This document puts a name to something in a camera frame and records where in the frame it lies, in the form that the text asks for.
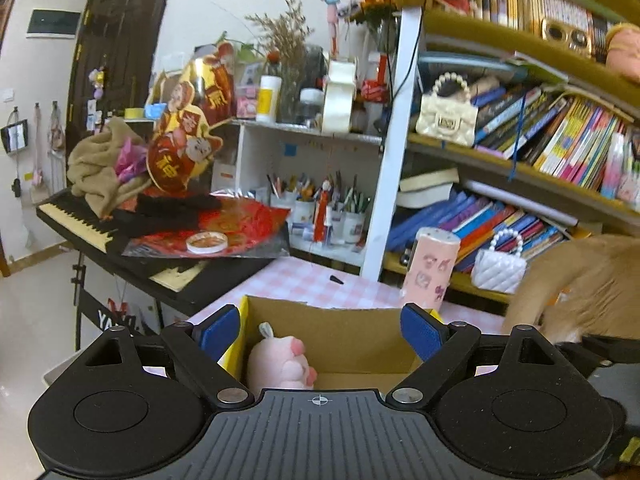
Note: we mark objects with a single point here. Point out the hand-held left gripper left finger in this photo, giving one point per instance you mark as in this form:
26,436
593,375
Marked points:
217,334

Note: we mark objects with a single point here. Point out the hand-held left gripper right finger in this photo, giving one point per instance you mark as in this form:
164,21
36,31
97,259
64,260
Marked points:
420,334

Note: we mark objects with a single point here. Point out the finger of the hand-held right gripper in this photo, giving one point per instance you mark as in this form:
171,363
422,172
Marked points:
612,347

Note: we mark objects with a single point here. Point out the pink plush pig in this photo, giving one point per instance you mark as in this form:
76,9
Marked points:
275,362

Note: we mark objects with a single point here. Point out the yellow cardboard box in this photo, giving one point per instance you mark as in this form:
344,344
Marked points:
350,340

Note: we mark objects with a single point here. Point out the pink printed cylinder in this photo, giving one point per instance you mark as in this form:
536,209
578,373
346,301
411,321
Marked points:
430,270

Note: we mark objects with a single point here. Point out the fluffy orange and white cat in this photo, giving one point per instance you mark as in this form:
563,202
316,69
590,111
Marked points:
575,280

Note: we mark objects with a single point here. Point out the small black cone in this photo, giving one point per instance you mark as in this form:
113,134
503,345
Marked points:
336,280

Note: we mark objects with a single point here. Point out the white quilted handbag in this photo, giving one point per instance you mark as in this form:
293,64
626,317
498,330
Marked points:
500,270

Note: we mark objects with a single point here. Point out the red decorative paper sheets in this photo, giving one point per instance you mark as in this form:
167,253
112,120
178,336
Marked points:
250,225

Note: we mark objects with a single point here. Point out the row of blue books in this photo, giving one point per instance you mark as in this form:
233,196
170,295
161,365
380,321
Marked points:
450,220

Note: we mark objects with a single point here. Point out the black keyboard stand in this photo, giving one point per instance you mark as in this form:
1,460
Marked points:
90,305

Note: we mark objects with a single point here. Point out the black fuzzy cloth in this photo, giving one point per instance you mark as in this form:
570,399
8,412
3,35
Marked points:
165,212

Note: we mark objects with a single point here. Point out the thick beige book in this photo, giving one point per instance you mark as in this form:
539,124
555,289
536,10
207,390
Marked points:
430,185

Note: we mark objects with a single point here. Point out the group of white pen cups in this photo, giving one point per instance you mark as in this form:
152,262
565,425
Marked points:
320,215

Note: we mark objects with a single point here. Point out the red tassel figurine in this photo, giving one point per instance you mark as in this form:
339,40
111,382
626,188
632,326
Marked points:
322,210

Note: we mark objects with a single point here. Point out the white paper roll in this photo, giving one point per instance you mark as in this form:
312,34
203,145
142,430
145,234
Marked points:
520,202

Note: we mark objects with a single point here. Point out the wooden bookshelf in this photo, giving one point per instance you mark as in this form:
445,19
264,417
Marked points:
550,180

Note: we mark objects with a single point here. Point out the black electronic keyboard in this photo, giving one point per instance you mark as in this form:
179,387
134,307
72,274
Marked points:
75,220

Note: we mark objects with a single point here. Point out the white shelf unit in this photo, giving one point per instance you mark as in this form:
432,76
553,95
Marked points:
260,155

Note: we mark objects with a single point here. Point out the magenta crumpled paper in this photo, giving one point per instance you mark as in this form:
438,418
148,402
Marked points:
131,160

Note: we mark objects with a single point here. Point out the red and gold figure decoration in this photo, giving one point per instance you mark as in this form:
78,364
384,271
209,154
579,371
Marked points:
185,135

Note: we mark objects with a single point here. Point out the beige cloth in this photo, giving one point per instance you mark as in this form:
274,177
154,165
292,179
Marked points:
95,165

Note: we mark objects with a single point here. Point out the row of colourful books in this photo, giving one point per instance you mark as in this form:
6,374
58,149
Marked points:
565,140

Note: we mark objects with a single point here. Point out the cream quilted handbag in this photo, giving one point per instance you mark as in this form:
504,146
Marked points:
445,120

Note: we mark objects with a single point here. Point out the small pink box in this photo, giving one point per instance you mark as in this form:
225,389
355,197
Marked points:
246,102

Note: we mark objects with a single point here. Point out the white bottle with yellow label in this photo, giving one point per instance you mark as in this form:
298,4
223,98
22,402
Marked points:
267,100

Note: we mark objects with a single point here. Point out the clear jar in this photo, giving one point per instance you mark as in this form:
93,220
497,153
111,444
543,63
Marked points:
311,107

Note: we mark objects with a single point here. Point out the large clear tape roll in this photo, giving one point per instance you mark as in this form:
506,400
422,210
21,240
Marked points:
337,95

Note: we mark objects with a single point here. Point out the hanging black pouch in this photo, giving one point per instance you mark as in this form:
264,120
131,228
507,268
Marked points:
15,135

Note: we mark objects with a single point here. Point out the pink round plush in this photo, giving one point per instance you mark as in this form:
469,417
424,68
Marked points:
625,50

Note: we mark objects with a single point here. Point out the dried flower bunch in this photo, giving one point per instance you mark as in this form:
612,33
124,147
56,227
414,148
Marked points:
290,35

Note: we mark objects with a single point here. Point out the gold toy glasses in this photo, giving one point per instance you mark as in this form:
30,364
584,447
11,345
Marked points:
567,37

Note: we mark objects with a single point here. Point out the dark wooden door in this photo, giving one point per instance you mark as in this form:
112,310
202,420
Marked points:
120,35

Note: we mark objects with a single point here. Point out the artificial sunflowers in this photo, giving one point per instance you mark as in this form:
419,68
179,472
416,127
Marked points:
377,10

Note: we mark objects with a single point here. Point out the row of yellow spined books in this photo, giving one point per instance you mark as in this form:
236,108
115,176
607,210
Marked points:
540,2

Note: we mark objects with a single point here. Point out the white shelf post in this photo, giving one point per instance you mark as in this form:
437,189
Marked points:
395,135

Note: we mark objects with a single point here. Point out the black wall panel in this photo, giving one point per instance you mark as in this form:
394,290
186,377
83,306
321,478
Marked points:
52,23

